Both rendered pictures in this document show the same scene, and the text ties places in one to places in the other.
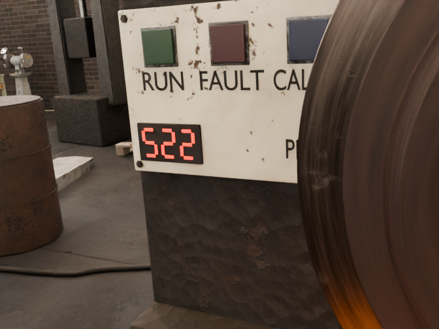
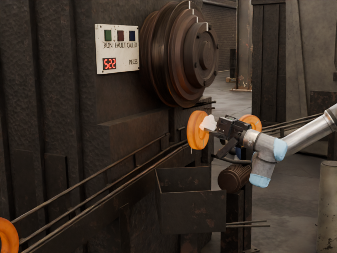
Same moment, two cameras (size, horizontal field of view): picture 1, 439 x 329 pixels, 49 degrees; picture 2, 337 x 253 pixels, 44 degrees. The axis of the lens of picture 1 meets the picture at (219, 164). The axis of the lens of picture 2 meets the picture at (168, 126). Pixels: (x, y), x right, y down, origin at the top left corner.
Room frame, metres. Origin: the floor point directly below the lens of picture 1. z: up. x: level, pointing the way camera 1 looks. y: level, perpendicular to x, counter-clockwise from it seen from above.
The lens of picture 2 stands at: (0.20, 1.65, 1.16)
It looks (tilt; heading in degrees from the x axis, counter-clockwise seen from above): 11 degrees down; 273
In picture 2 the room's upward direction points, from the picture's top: 1 degrees counter-clockwise
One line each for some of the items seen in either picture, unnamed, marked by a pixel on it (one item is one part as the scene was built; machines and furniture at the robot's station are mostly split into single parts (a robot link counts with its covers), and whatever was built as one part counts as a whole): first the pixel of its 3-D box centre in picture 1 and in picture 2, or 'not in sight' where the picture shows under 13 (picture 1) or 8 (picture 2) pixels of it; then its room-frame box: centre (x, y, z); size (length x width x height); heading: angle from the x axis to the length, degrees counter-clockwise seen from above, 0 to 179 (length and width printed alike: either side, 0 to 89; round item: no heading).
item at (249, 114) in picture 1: (234, 93); (119, 48); (0.49, -0.02, 1.15); 0.26 x 0.02 x 0.18; 64
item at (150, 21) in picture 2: not in sight; (167, 55); (0.32, -0.32, 1.12); 0.47 x 0.10 x 0.47; 64
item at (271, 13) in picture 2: not in sight; (286, 64); (-1.09, -4.39, 0.88); 1.71 x 0.92 x 1.76; 64
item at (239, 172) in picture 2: not in sight; (234, 212); (-0.02, -0.52, 0.27); 0.22 x 0.13 x 0.53; 64
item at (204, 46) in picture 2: not in sight; (203, 55); (0.16, -0.24, 1.11); 0.28 x 0.06 x 0.28; 64
